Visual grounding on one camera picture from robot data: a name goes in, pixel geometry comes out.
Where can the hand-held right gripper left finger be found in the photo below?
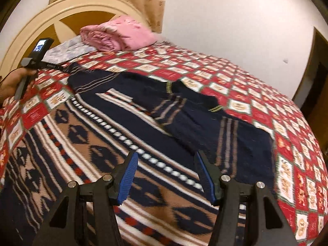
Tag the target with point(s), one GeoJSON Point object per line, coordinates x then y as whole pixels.
{"type": "Point", "coordinates": [128, 179]}

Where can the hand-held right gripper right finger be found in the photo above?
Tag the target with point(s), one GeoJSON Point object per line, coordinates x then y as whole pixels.
{"type": "Point", "coordinates": [205, 178]}

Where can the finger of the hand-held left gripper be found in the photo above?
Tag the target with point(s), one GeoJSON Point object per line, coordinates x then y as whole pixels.
{"type": "Point", "coordinates": [55, 66]}

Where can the navy striped pants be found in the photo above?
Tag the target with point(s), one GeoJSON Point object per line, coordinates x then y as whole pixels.
{"type": "Point", "coordinates": [243, 146]}

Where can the person's left hand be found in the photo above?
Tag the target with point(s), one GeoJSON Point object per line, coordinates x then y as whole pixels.
{"type": "Point", "coordinates": [10, 84]}

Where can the grey floral pillow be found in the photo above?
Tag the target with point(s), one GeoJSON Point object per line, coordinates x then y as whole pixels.
{"type": "Point", "coordinates": [69, 50]}

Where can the navy striped sweater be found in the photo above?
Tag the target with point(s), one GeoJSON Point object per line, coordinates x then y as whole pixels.
{"type": "Point", "coordinates": [87, 82]}

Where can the cream wooden headboard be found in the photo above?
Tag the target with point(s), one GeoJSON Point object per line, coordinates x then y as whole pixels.
{"type": "Point", "coordinates": [30, 23]}

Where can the patterned navy brown knit blanket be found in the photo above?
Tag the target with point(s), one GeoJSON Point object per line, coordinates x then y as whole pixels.
{"type": "Point", "coordinates": [64, 138]}

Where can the folded pink blanket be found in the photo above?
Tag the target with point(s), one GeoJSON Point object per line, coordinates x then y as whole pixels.
{"type": "Point", "coordinates": [120, 35]}

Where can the navy garment with yellow stripes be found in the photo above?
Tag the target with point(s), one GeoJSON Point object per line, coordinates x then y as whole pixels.
{"type": "Point", "coordinates": [189, 92]}

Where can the red checked bed cover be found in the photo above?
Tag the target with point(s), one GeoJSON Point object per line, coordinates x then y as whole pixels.
{"type": "Point", "coordinates": [230, 82]}

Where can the beige patterned curtain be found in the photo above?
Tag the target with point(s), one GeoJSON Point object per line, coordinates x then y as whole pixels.
{"type": "Point", "coordinates": [143, 2]}

